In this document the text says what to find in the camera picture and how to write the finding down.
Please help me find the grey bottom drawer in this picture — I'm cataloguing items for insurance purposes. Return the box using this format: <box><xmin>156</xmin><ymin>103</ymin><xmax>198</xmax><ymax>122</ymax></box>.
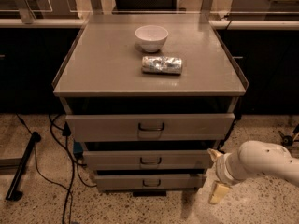
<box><xmin>94</xmin><ymin>174</ymin><xmax>206</xmax><ymax>191</ymax></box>

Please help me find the grey drawer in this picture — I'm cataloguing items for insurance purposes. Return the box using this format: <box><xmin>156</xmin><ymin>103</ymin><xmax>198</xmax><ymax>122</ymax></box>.
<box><xmin>94</xmin><ymin>174</ymin><xmax>206</xmax><ymax>191</ymax></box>
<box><xmin>83</xmin><ymin>150</ymin><xmax>213</xmax><ymax>171</ymax></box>
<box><xmin>66</xmin><ymin>114</ymin><xmax>235</xmax><ymax>142</ymax></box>

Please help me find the black metal floor bar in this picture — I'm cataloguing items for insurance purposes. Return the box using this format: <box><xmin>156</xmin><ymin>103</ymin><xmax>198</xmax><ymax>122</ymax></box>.
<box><xmin>6</xmin><ymin>132</ymin><xmax>41</xmax><ymax>201</ymax></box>

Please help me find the black floor cable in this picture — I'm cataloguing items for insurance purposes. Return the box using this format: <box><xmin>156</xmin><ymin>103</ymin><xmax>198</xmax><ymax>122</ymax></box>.
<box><xmin>15</xmin><ymin>113</ymin><xmax>98</xmax><ymax>224</ymax></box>

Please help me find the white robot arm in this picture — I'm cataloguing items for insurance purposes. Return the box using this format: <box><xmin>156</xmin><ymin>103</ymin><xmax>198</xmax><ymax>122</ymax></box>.
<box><xmin>207</xmin><ymin>141</ymin><xmax>299</xmax><ymax>204</ymax></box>

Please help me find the grey middle drawer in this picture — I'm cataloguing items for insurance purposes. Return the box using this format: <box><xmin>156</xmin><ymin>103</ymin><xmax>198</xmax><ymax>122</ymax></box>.
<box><xmin>83</xmin><ymin>150</ymin><xmax>213</xmax><ymax>171</ymax></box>

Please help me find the black caster wheel right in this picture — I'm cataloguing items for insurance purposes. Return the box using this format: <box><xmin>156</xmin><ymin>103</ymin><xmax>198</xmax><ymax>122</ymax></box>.
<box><xmin>278</xmin><ymin>124</ymin><xmax>299</xmax><ymax>146</ymax></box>

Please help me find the grey top drawer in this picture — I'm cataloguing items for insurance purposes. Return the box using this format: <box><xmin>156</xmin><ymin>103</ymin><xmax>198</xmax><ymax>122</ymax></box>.
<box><xmin>66</xmin><ymin>114</ymin><xmax>235</xmax><ymax>142</ymax></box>

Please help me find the black chair back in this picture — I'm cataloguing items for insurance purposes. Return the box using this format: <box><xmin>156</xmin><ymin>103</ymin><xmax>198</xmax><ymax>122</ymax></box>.
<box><xmin>115</xmin><ymin>0</ymin><xmax>177</xmax><ymax>12</ymax></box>

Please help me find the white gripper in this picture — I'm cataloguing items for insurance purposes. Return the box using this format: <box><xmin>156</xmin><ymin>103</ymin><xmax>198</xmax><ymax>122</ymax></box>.
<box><xmin>207</xmin><ymin>148</ymin><xmax>242</xmax><ymax>204</ymax></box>

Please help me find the crumpled silver foil can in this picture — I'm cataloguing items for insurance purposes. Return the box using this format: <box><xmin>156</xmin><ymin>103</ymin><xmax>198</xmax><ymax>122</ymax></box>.
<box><xmin>141</xmin><ymin>56</ymin><xmax>183</xmax><ymax>75</ymax></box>

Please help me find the white ceramic bowl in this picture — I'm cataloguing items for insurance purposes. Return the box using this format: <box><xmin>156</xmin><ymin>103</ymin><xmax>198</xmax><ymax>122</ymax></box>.
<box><xmin>135</xmin><ymin>25</ymin><xmax>168</xmax><ymax>53</ymax></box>

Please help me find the grey drawer cabinet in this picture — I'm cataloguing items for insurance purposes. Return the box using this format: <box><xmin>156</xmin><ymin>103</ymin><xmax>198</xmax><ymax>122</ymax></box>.
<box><xmin>51</xmin><ymin>12</ymin><xmax>249</xmax><ymax>198</ymax></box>

